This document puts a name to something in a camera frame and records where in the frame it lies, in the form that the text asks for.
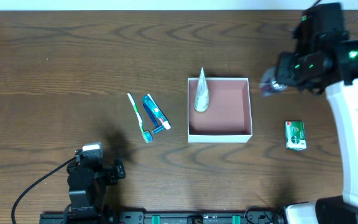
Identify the clear bottle with blue liquid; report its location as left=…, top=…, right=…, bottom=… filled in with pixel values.
left=259, top=67, right=288, bottom=97

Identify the white tube with gold cap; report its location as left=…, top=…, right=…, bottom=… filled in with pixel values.
left=193, top=68, right=209, bottom=113

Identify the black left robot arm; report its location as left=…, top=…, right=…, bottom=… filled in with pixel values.
left=67, top=149, right=126, bottom=222

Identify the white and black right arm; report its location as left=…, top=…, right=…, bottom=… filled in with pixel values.
left=275, top=40, right=358, bottom=223

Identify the green and white toothbrush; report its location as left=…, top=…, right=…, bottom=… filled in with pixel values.
left=127, top=93, right=153, bottom=143

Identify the green Dettol soap box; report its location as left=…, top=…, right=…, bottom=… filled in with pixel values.
left=284, top=121, right=307, bottom=151

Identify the teal toothpaste tube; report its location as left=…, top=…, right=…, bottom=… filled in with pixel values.
left=142, top=94, right=171, bottom=130

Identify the white box with pink interior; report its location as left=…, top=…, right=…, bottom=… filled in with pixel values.
left=187, top=77, right=253, bottom=143

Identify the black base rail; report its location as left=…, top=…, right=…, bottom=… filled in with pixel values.
left=39, top=209, right=287, bottom=224

